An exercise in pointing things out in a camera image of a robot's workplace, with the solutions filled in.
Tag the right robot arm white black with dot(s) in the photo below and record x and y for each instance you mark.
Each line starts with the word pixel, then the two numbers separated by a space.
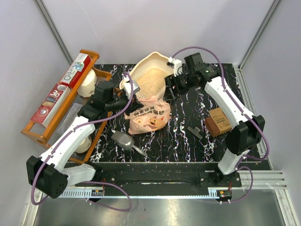
pixel 246 128

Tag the grey bag clip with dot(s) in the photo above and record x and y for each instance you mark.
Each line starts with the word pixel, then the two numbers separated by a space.
pixel 195 131

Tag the clear plastic box in rack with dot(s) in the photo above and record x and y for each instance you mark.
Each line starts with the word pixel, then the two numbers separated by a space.
pixel 69 118

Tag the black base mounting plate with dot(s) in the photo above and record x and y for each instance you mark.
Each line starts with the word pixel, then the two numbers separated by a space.
pixel 193 173

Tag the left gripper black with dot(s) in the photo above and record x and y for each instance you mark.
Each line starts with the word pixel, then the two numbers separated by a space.
pixel 134 105

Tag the white plastic bottle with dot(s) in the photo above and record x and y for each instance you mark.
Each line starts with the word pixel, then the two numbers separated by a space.
pixel 87 88

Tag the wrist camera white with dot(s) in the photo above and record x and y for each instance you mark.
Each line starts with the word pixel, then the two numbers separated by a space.
pixel 176 65
pixel 131 89

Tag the grey metal scoop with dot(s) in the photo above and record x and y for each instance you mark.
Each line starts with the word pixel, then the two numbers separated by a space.
pixel 126 142

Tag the orange wooden shelf rack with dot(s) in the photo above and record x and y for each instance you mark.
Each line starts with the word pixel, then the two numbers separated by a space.
pixel 48 136

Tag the red white RiO toothpaste box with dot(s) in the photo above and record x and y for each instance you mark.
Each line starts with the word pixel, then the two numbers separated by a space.
pixel 75 71

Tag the red 3D toothpaste box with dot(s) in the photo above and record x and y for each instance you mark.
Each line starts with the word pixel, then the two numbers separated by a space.
pixel 50 105

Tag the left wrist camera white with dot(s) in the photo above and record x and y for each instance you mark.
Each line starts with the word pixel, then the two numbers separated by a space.
pixel 131 89

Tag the cream plastic litter box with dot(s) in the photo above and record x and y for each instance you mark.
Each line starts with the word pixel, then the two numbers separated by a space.
pixel 150 75

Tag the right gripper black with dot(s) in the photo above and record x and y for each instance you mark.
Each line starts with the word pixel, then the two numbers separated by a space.
pixel 170 81

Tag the pink cat litter bag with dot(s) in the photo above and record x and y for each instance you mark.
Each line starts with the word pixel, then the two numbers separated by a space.
pixel 154 115

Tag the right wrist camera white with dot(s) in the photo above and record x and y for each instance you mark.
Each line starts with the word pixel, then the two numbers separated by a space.
pixel 176 65

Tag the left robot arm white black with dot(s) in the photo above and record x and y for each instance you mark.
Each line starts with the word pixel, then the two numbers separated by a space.
pixel 48 172

